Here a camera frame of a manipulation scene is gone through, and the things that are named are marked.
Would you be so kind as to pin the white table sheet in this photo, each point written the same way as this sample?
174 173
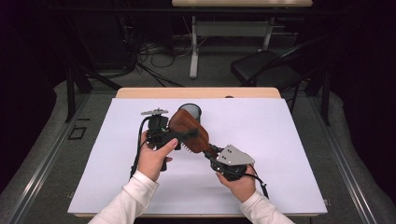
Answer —
264 130

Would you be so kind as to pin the black folding chair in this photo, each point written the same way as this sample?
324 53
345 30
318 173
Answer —
264 67

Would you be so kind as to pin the person's right hand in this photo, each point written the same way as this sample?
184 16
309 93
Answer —
241 188

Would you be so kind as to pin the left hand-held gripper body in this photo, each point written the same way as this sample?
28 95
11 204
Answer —
157 127

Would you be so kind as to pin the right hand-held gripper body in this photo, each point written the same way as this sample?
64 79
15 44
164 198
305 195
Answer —
233 157

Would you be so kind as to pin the brown wooden hairbrush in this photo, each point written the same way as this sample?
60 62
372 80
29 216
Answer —
186 124

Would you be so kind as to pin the aluminium floor rail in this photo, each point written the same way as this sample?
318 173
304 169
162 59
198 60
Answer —
342 168
40 165

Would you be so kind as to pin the black mesh pen cup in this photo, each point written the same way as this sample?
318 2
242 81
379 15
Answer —
194 109

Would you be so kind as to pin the desk with white legs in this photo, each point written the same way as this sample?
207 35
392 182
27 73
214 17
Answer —
233 28

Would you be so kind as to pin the person's left hand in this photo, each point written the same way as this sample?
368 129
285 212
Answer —
151 161

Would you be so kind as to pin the black metal stand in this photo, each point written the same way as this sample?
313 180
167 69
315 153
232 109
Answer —
70 93

